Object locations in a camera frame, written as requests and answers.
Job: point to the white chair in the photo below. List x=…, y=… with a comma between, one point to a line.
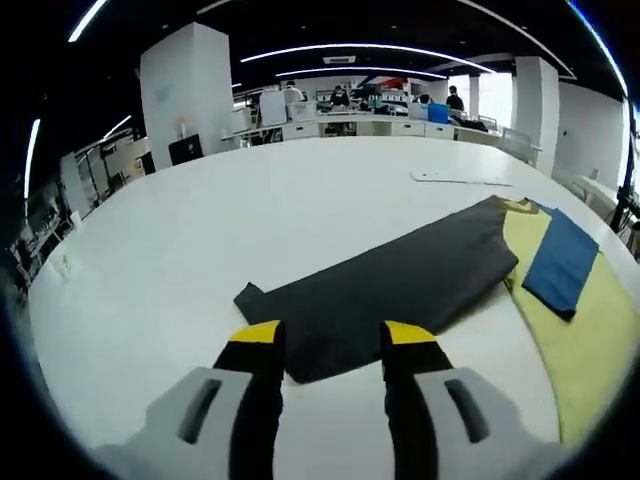
x=520, y=145

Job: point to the blue plastic bin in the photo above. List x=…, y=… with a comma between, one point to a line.
x=438, y=113

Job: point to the ceiling air vent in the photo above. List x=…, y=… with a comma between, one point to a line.
x=340, y=59

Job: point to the white tall cabinet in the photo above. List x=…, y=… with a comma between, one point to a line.
x=272, y=107

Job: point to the wide ceiling light strip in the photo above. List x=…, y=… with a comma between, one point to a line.
x=86, y=22

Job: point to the short ceiling light strip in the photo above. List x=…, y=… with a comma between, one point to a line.
x=360, y=68

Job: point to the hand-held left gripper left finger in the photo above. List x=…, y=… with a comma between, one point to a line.
x=250, y=390

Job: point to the white side desk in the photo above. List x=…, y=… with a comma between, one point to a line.
x=595, y=186

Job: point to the white square pillar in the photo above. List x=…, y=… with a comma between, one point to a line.
x=185, y=75
x=535, y=110

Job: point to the long white workbench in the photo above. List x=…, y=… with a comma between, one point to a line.
x=375, y=129

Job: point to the black cabinet box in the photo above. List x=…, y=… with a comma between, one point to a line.
x=186, y=150

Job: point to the black pole stand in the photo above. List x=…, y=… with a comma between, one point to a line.
x=625, y=200

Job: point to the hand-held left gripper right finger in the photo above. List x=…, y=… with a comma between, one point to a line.
x=415, y=390

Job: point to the long ceiling light strip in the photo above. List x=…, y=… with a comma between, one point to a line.
x=370, y=46

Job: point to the yellow garment blue grey sleeves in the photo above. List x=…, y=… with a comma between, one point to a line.
x=400, y=280

